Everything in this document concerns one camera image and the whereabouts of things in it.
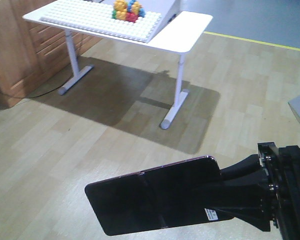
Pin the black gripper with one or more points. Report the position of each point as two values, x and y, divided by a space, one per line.
250 202

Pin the black foldable smartphone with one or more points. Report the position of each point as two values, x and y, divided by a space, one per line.
173 195

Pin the white adjustable desk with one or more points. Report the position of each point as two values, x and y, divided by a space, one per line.
177 32

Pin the colourful toy block pile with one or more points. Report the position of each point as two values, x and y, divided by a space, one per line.
128 11

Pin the white toy block baseplate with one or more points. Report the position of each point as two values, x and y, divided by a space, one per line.
97 17

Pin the wooden drawer cabinet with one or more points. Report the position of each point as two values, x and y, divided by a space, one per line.
30 53

